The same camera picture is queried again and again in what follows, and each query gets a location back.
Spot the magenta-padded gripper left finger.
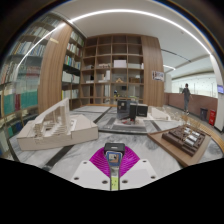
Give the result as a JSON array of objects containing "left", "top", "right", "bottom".
[{"left": 70, "top": 146, "right": 113, "bottom": 192}]

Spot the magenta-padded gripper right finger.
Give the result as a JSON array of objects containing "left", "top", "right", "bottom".
[{"left": 117, "top": 146, "right": 158, "bottom": 192}]

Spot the black charger block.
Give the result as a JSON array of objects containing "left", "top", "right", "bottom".
[{"left": 103, "top": 142, "right": 126, "bottom": 167}]

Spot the white and green power strip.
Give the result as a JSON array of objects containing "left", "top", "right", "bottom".
[{"left": 110, "top": 175, "right": 120, "bottom": 192}]

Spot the black architectural model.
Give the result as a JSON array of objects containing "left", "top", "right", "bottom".
[{"left": 105, "top": 98, "right": 158, "bottom": 134}]

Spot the small white architectural model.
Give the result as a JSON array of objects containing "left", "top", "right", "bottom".
[{"left": 148, "top": 105, "right": 171, "bottom": 121}]

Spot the brown architectural model on board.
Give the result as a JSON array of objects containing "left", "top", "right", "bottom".
[{"left": 147, "top": 123, "right": 213, "bottom": 168}]

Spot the person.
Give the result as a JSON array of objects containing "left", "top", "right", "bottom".
[{"left": 181, "top": 83, "right": 194, "bottom": 115}]

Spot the black bin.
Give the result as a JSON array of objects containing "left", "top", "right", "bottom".
[{"left": 199, "top": 108, "right": 208, "bottom": 121}]

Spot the bookshelf with books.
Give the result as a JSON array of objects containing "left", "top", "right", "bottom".
[{"left": 0, "top": 13, "right": 86, "bottom": 158}]

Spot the wooden shelf unit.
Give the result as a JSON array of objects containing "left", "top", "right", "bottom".
[{"left": 79, "top": 34, "right": 145, "bottom": 106}]

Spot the wall poster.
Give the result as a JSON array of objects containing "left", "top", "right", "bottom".
[{"left": 151, "top": 70, "right": 165, "bottom": 82}]

